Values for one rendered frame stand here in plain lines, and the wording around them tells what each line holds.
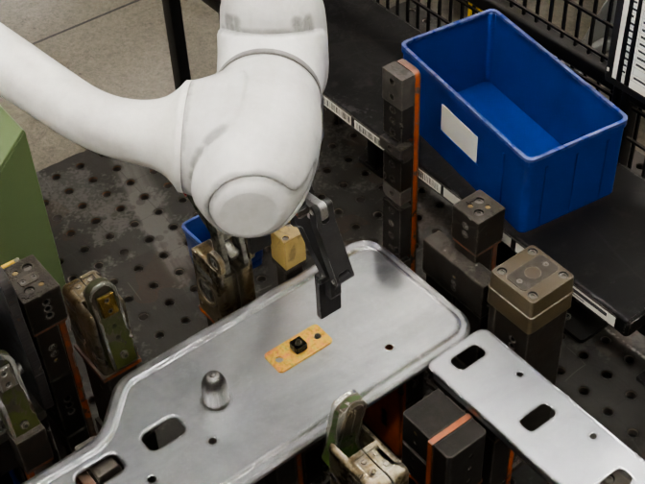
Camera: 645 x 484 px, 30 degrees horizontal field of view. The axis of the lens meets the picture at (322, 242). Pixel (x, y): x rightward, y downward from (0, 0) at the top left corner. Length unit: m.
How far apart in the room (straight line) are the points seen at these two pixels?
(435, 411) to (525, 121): 0.51
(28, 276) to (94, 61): 2.31
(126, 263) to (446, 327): 0.72
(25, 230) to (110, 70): 1.85
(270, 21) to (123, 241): 1.05
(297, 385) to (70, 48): 2.48
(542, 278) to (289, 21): 0.56
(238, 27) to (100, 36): 2.74
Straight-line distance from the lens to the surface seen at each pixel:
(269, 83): 1.07
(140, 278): 2.05
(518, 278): 1.53
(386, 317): 1.55
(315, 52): 1.14
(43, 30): 3.94
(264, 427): 1.45
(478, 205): 1.59
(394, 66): 1.62
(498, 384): 1.49
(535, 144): 1.76
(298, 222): 1.31
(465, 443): 1.46
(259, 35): 1.13
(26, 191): 1.87
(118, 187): 2.23
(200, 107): 1.05
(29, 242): 1.93
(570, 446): 1.44
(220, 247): 1.53
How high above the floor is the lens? 2.16
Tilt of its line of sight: 45 degrees down
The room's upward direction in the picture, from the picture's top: 3 degrees counter-clockwise
